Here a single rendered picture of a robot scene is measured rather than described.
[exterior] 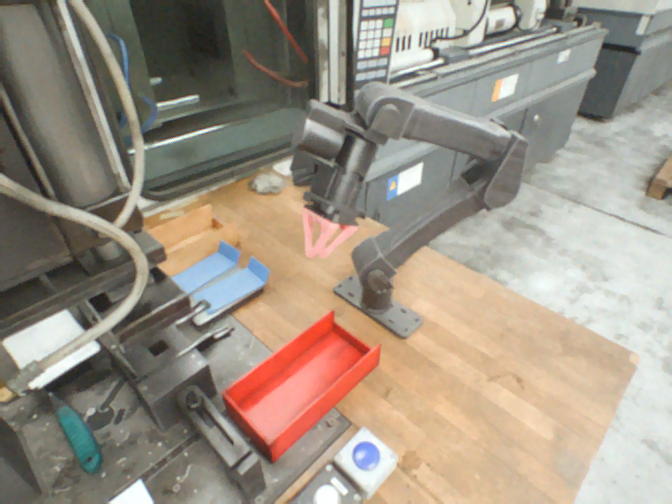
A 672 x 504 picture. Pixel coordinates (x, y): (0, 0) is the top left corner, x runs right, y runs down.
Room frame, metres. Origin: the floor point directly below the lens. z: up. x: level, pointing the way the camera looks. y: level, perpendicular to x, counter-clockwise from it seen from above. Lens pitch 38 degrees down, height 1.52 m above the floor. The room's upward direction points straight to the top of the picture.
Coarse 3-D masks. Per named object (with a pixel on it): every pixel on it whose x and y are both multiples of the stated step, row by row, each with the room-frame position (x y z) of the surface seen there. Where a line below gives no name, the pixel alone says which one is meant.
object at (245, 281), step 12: (252, 264) 0.70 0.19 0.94; (240, 276) 0.68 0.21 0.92; (252, 276) 0.68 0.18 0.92; (264, 276) 0.66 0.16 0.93; (216, 288) 0.64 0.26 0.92; (228, 288) 0.64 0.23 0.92; (240, 288) 0.64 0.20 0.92; (252, 288) 0.64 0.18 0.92; (216, 300) 0.60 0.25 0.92; (228, 300) 0.60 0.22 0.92
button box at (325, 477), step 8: (328, 464) 0.27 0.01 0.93; (320, 472) 0.26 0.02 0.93; (328, 472) 0.26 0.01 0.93; (336, 472) 0.26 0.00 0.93; (312, 480) 0.25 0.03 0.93; (320, 480) 0.25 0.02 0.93; (328, 480) 0.25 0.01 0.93; (336, 480) 0.25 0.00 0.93; (344, 480) 0.25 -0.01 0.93; (304, 488) 0.24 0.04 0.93; (312, 488) 0.24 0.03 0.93; (336, 488) 0.24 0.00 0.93; (344, 488) 0.24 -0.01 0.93; (352, 488) 0.24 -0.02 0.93; (296, 496) 0.23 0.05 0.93; (304, 496) 0.23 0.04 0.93; (312, 496) 0.23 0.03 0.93; (344, 496) 0.23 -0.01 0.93; (352, 496) 0.23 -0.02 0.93; (360, 496) 0.23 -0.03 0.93
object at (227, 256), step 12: (216, 252) 0.76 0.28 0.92; (228, 252) 0.75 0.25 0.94; (240, 252) 0.73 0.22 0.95; (204, 264) 0.72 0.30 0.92; (216, 264) 0.72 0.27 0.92; (228, 264) 0.72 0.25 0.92; (180, 276) 0.68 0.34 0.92; (204, 276) 0.68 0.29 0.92; (216, 276) 0.68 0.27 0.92; (192, 288) 0.64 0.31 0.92
